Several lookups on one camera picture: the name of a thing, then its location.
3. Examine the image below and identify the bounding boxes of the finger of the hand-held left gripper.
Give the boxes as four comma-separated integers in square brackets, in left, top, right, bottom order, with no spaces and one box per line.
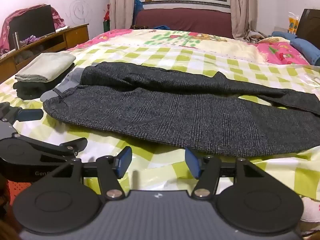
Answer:
[15,133,88,158]
[0,102,43,123]

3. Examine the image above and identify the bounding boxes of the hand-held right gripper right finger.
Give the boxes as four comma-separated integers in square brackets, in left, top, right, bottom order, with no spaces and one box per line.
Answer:
[185,147,272,202]

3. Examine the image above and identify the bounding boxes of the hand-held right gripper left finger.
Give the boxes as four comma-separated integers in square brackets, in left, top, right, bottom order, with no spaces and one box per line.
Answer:
[47,146,133,201]

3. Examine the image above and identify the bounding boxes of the dark grey checked pants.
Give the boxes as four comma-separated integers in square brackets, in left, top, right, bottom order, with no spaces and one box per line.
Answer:
[40,62,320,158]

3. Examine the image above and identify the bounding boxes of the red dotted cloth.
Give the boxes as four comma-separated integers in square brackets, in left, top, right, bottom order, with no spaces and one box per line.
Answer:
[7,179,34,200]

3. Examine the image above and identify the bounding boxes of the folded black cloth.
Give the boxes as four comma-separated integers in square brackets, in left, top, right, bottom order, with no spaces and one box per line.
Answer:
[12,77,68,100]

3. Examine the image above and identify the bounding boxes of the folded light grey cloth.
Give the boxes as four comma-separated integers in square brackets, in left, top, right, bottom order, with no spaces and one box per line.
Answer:
[14,52,76,82]

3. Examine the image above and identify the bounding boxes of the purple cloth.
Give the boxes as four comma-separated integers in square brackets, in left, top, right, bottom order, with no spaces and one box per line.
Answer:
[21,35,44,44]

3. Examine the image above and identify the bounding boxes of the black television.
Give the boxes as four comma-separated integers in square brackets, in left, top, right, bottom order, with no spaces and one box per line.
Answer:
[8,4,56,50]

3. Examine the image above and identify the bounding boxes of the wooden cabinet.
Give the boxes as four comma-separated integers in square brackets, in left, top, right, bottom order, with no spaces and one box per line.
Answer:
[0,24,90,83]

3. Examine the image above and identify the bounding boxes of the pink cloth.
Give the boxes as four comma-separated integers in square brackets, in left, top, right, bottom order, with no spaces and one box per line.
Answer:
[0,7,66,53]

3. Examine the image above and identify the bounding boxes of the green checked plastic sheet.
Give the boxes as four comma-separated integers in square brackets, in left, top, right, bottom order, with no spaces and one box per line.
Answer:
[0,44,320,200]

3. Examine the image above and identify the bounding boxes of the red and green bag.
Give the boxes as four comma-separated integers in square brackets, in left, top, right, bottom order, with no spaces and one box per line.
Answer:
[103,4,112,32]

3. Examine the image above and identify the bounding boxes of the beige curtain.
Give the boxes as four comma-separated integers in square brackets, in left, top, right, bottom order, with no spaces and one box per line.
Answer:
[229,0,253,40]
[109,0,137,30]

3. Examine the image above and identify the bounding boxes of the maroon sofa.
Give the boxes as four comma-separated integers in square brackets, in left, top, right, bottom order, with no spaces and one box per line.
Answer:
[134,2,234,39]

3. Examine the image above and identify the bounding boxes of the yellow printed pillow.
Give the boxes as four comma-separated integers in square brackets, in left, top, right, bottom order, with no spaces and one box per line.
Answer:
[257,37,285,45]

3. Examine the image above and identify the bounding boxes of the blue bag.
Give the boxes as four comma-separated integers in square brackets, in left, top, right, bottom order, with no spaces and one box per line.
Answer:
[134,0,145,20]

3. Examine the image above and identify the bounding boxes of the rolled blue blanket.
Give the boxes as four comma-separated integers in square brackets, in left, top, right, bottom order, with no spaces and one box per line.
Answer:
[271,31,298,40]

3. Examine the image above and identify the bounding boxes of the blue pillow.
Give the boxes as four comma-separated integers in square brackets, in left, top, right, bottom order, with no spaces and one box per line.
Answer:
[291,37,320,66]

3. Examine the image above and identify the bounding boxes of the yellow snack bag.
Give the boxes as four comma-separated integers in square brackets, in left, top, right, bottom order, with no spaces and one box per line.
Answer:
[287,12,300,34]

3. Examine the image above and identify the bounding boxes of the dark wooden headboard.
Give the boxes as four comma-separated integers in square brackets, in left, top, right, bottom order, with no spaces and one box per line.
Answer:
[296,8,320,43]

